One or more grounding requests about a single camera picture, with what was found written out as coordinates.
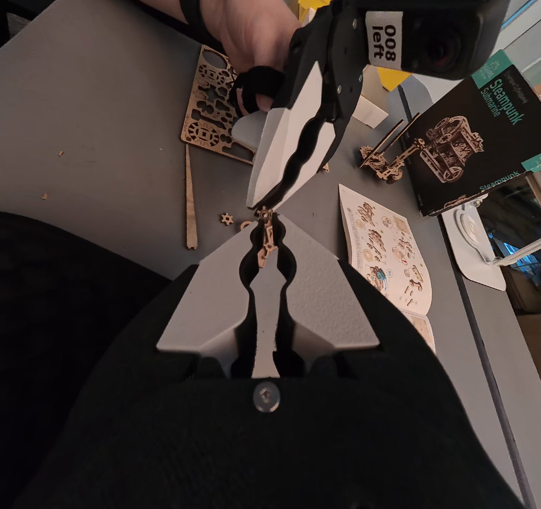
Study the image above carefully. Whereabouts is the laser-cut wooden sheet with gear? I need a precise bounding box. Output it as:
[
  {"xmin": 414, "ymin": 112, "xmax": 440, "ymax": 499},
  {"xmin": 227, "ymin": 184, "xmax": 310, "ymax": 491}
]
[{"xmin": 181, "ymin": 45, "xmax": 257, "ymax": 166}]

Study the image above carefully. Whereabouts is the partly built wooden model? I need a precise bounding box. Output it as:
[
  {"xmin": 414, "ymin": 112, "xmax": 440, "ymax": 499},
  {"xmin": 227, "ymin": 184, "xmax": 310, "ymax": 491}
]
[{"xmin": 359, "ymin": 114, "xmax": 426, "ymax": 185}]

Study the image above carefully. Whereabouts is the black model kit box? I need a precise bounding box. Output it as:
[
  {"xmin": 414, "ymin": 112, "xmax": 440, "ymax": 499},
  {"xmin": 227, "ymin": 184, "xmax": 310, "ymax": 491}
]
[{"xmin": 406, "ymin": 49, "xmax": 541, "ymax": 218}]

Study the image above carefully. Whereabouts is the thin wooden stick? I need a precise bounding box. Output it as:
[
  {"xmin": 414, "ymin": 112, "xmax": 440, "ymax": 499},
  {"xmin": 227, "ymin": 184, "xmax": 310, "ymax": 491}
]
[{"xmin": 185, "ymin": 143, "xmax": 199, "ymax": 251}]

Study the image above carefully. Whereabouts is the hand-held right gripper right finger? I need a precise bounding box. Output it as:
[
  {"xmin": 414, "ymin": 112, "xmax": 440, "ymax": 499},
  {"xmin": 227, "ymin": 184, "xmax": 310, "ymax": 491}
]
[{"xmin": 272, "ymin": 214, "xmax": 380, "ymax": 378}]

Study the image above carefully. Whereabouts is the white cardboard tray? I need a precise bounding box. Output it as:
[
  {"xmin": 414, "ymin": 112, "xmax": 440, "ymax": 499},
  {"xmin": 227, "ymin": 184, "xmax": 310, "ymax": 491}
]
[{"xmin": 351, "ymin": 95, "xmax": 389, "ymax": 129}]

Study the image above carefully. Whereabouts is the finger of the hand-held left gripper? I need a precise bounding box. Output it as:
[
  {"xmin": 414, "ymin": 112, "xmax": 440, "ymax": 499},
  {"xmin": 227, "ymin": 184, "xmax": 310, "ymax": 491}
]
[
  {"xmin": 246, "ymin": 62, "xmax": 327, "ymax": 210},
  {"xmin": 265, "ymin": 120, "xmax": 337, "ymax": 214}
]

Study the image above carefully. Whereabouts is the open instruction booklet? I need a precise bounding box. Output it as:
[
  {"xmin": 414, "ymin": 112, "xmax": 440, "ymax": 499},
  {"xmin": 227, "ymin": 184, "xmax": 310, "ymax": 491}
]
[{"xmin": 338, "ymin": 184, "xmax": 437, "ymax": 354}]

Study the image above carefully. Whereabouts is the white round device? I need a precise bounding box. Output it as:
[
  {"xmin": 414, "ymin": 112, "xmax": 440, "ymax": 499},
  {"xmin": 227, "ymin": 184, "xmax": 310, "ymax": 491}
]
[{"xmin": 440, "ymin": 203, "xmax": 541, "ymax": 293}]

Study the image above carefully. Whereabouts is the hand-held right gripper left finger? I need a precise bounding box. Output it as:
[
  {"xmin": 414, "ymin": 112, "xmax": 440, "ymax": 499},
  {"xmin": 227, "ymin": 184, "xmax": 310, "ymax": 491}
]
[{"xmin": 156, "ymin": 218, "xmax": 265, "ymax": 378}]

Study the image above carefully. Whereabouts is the small wooden gear assembly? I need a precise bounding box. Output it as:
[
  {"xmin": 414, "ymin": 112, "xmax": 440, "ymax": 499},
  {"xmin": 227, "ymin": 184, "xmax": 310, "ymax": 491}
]
[{"xmin": 240, "ymin": 217, "xmax": 280, "ymax": 269}]

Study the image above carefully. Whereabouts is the person's left hand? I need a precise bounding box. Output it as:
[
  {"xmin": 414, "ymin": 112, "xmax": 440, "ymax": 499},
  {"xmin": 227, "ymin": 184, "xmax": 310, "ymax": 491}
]
[{"xmin": 202, "ymin": 0, "xmax": 301, "ymax": 114}]

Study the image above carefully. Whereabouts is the black quilted pad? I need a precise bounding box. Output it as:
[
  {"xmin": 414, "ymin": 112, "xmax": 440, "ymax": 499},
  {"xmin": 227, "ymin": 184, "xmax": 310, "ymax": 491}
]
[{"xmin": 0, "ymin": 211, "xmax": 173, "ymax": 509}]

